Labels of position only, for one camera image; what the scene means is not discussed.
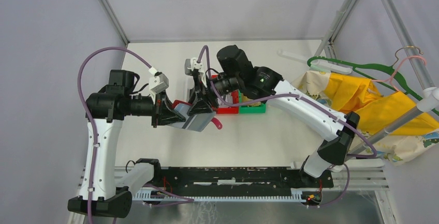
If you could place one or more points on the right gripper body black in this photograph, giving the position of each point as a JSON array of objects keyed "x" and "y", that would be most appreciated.
[{"x": 209, "y": 91}]

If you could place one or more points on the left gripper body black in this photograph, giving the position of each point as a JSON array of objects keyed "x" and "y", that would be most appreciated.
[{"x": 157, "y": 116}]

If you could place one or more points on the red leather card holder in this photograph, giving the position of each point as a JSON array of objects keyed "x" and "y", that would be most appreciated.
[{"x": 183, "y": 107}]

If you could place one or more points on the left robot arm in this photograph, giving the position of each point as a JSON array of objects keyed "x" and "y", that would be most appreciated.
[{"x": 101, "y": 194}]

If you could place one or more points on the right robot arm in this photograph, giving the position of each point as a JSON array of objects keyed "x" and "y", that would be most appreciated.
[{"x": 264, "y": 85}]

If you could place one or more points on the white plastic bin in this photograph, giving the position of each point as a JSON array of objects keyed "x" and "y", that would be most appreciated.
[{"x": 188, "y": 88}]

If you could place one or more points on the red plastic bin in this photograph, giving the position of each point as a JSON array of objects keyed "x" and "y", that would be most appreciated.
[{"x": 228, "y": 96}]

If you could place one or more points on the green plastic bin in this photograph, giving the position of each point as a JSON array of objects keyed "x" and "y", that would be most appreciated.
[{"x": 254, "y": 108}]

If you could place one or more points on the yellow patterned cloth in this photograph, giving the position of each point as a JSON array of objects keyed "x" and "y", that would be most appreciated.
[{"x": 370, "y": 112}]

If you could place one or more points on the pink clothes hanger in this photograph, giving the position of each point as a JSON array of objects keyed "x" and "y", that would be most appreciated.
[{"x": 419, "y": 56}]

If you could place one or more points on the green clothes hanger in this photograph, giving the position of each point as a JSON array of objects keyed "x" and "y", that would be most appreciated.
[{"x": 389, "y": 70}]

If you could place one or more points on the white hanger rack stand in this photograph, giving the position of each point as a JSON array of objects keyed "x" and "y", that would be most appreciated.
[{"x": 377, "y": 123}]

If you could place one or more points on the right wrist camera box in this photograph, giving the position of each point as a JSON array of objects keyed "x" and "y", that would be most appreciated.
[{"x": 191, "y": 65}]

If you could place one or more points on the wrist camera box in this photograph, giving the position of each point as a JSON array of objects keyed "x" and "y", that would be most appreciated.
[
  {"x": 191, "y": 65},
  {"x": 158, "y": 82}
]

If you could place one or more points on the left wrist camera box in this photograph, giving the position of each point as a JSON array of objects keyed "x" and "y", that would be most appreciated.
[{"x": 158, "y": 82}]

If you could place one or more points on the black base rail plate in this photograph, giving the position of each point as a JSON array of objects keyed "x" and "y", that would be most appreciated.
[{"x": 238, "y": 181}]

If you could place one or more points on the white cable duct strip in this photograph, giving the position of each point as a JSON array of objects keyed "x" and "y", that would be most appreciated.
[{"x": 147, "y": 195}]

